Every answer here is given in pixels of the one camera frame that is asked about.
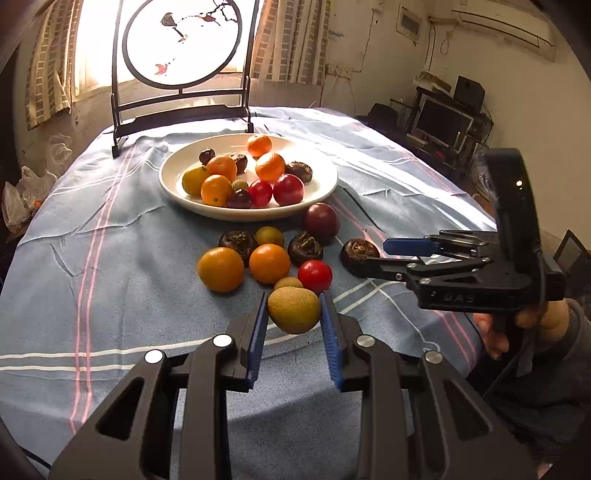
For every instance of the black speaker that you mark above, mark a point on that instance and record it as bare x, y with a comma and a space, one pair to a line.
468, 94

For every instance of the white ceramic plate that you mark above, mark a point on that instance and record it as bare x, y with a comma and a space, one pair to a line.
300, 203

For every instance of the wall socket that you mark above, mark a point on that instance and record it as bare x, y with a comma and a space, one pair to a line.
341, 70

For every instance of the clear plastic bag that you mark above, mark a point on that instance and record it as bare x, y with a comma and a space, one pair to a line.
23, 198
60, 147

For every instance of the small yellow-green fruit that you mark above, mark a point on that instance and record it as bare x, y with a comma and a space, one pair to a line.
240, 185
294, 309
269, 235
288, 282

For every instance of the person's right forearm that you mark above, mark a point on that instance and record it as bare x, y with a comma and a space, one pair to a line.
554, 383

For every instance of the red cherry tomato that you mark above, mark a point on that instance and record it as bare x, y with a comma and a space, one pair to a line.
261, 193
288, 189
315, 275

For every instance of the checked curtain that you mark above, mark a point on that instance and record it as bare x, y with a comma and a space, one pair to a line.
291, 41
51, 60

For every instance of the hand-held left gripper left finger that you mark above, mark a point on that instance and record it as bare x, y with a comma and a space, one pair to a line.
258, 341

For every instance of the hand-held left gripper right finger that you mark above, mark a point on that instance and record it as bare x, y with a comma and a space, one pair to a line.
330, 341

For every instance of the white air conditioner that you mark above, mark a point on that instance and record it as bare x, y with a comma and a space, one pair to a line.
503, 25

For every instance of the purple passion fruit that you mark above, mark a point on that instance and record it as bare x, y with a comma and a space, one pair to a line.
322, 222

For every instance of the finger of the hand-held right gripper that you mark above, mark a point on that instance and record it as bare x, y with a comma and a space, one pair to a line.
392, 267
406, 246

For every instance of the black hat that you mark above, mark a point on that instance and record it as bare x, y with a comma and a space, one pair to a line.
385, 113

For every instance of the yellow round fruit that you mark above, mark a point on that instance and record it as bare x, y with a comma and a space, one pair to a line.
193, 180

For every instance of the dark purple plum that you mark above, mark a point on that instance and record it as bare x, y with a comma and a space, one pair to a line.
239, 198
207, 156

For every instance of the orange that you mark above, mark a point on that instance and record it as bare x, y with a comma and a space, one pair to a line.
216, 190
270, 166
220, 269
221, 167
269, 263
258, 145

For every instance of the computer monitor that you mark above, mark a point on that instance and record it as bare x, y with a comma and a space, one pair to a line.
441, 122

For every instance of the person's right hand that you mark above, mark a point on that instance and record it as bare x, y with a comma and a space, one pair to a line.
540, 317

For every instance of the bird painting table screen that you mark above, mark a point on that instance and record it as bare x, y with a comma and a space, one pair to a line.
182, 55

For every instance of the brown water chestnut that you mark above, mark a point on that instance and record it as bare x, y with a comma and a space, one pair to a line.
304, 249
299, 171
238, 243
356, 250
239, 161

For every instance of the blue striped tablecloth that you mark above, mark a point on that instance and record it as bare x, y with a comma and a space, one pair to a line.
138, 277

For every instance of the window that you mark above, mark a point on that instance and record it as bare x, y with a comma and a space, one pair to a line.
99, 41

